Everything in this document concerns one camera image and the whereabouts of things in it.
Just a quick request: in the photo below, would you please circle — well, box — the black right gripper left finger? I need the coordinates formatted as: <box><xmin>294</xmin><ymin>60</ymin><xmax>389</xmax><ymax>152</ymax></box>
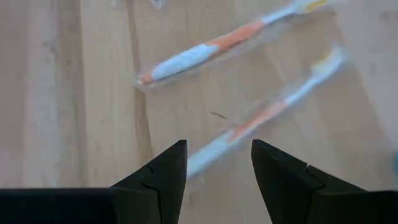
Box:
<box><xmin>110</xmin><ymin>139</ymin><xmax>188</xmax><ymax>224</ymax></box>

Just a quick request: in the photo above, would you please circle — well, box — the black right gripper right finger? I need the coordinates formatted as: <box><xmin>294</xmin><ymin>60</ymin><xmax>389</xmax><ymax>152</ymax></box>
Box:
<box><xmin>251</xmin><ymin>139</ymin><xmax>368</xmax><ymax>224</ymax></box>

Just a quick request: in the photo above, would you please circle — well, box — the orange toothbrush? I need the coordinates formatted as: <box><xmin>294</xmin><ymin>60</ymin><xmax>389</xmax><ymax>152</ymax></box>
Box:
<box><xmin>185</xmin><ymin>45</ymin><xmax>348</xmax><ymax>180</ymax></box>
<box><xmin>133</xmin><ymin>0</ymin><xmax>335</xmax><ymax>91</ymax></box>

